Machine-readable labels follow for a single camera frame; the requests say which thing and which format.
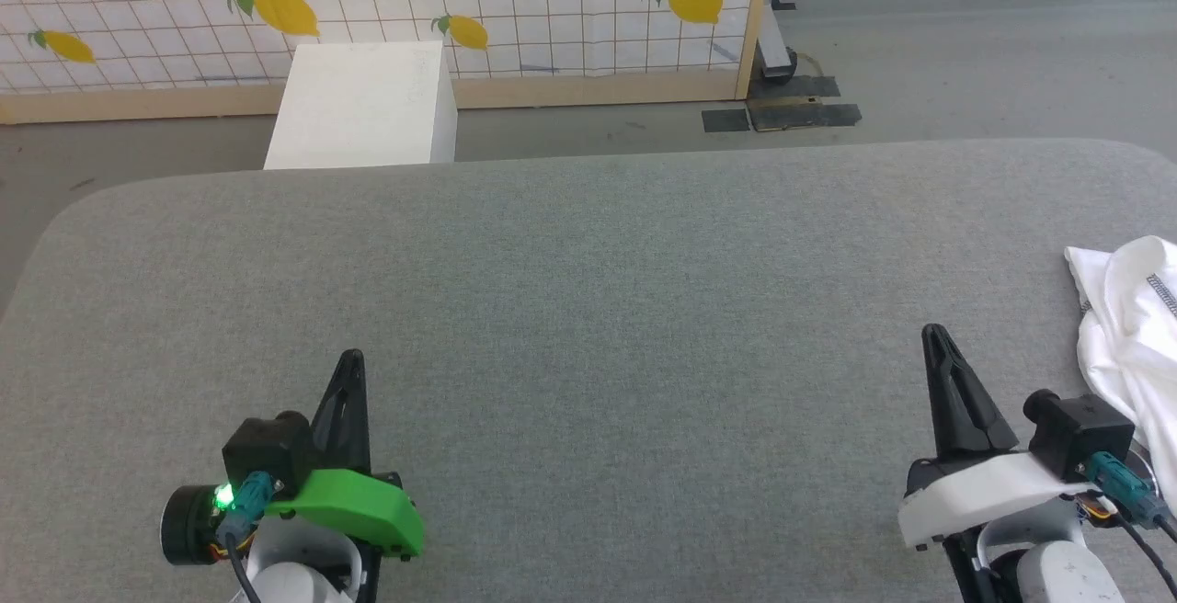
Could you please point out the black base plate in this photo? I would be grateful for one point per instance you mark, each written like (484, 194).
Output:
(805, 86)

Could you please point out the long black floor plate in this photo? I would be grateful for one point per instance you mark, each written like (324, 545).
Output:
(805, 116)

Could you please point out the small black floor mat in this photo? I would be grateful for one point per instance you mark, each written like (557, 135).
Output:
(726, 120)

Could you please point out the lemon-print partition screen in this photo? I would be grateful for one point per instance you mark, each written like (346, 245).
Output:
(368, 15)

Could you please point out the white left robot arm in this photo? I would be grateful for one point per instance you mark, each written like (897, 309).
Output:
(303, 571)

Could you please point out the white long-sleeve shirt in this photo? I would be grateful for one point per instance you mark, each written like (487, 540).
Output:
(1136, 336)

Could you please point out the white box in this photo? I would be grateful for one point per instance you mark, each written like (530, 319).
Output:
(363, 107)

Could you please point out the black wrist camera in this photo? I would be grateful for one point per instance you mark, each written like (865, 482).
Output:
(1080, 433)
(267, 447)

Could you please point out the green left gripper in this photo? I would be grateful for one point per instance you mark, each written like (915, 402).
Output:
(363, 506)

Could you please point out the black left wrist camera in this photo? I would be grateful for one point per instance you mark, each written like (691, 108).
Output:
(267, 447)

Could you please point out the grey metal post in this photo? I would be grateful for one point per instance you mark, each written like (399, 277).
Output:
(775, 42)

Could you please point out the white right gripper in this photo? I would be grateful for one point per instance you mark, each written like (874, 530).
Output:
(975, 497)

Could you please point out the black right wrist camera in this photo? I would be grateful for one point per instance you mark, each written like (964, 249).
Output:
(1080, 433)

